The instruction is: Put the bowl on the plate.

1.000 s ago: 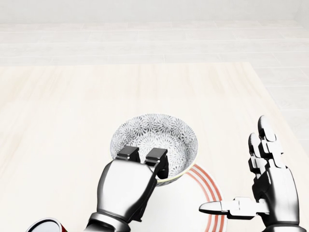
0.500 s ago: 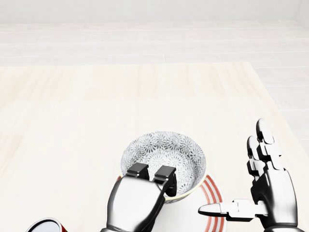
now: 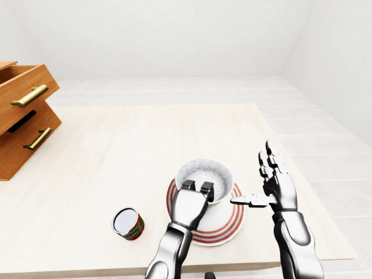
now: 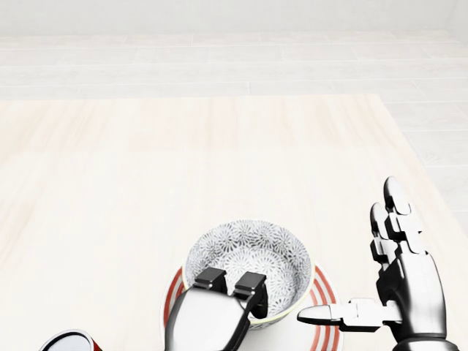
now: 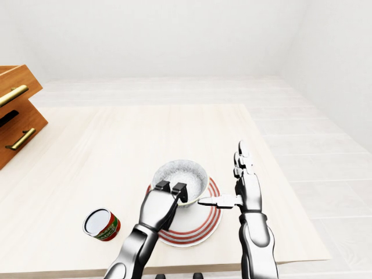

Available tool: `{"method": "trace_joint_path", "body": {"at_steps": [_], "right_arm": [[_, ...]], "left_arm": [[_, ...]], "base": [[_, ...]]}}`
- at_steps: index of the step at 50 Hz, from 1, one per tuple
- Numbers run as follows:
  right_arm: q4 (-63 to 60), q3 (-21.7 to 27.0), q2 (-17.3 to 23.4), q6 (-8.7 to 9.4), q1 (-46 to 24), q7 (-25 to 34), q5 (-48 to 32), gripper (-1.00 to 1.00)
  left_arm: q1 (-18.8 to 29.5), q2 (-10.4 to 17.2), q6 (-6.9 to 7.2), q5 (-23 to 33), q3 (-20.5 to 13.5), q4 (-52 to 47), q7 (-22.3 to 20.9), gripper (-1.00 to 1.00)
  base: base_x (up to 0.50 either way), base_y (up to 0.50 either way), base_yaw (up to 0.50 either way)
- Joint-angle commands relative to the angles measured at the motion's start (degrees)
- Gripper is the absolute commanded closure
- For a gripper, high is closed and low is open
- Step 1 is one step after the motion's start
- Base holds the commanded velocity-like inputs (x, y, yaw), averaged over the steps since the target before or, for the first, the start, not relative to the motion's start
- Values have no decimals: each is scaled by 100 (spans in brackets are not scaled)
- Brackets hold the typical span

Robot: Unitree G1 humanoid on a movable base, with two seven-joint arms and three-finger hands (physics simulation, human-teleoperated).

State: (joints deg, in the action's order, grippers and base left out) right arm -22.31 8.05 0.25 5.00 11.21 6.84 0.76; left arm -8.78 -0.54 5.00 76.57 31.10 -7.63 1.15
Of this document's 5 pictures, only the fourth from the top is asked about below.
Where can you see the floral patterned bowl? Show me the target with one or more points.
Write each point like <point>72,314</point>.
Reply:
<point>256,252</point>

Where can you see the red tin with white top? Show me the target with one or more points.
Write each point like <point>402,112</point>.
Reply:
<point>71,342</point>

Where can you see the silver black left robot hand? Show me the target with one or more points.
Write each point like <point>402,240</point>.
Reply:
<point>204,321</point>

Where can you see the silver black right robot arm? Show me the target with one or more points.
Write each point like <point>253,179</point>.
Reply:
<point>426,345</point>

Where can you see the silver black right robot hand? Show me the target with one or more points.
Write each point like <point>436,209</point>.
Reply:
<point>413,285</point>

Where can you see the white plate with red rings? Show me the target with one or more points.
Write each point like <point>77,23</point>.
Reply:
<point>321,292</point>

